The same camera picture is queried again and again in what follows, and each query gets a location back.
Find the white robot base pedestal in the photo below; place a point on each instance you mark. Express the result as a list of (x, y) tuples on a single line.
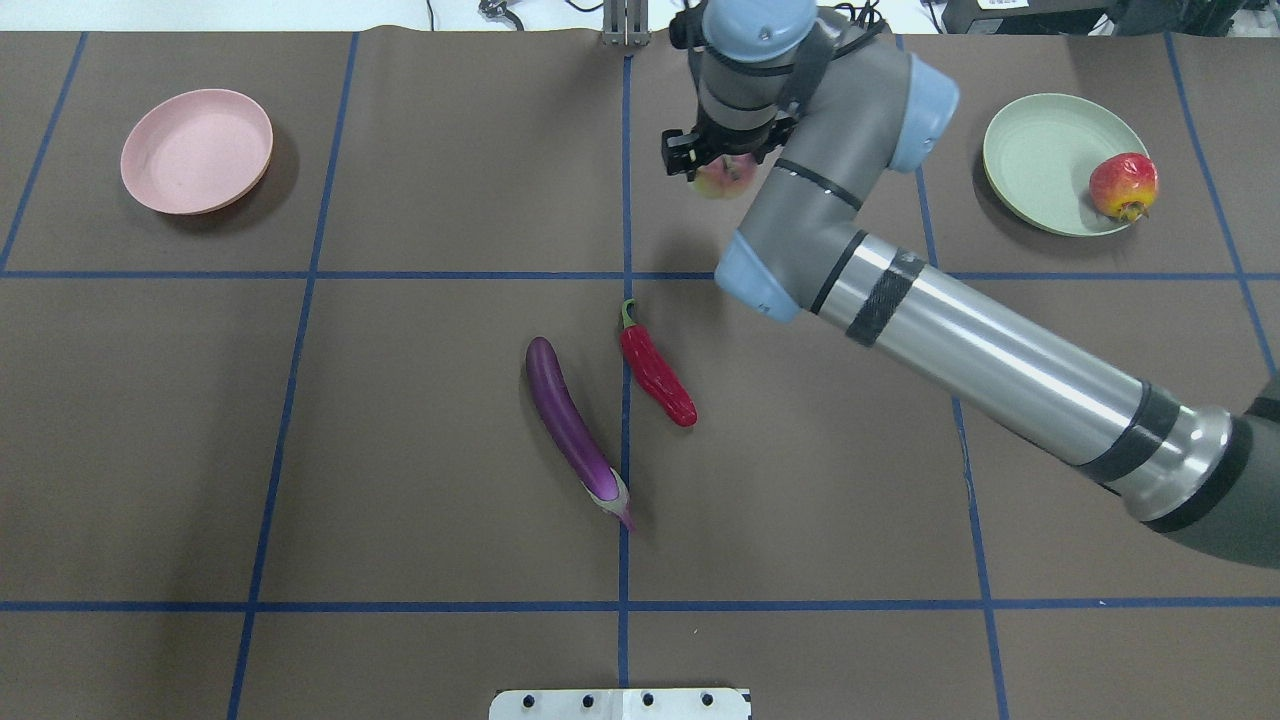
[(623, 703)]

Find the red chili pepper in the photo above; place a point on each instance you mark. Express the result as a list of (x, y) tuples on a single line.
[(658, 379)]

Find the pink plate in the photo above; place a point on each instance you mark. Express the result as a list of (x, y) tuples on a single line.
[(197, 152)]

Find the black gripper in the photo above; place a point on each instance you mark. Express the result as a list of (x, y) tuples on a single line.
[(728, 142)]

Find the purple eggplant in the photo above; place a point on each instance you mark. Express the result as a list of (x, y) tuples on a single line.
[(559, 414)]

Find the yellow pink peach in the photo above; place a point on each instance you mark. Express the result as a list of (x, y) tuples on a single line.
[(727, 177)]

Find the red pomegranate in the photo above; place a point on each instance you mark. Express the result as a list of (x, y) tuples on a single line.
[(1125, 187)]

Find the green plate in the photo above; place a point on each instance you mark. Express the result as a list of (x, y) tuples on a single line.
[(1039, 153)]

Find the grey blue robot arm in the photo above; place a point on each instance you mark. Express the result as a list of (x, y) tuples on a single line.
[(844, 106)]

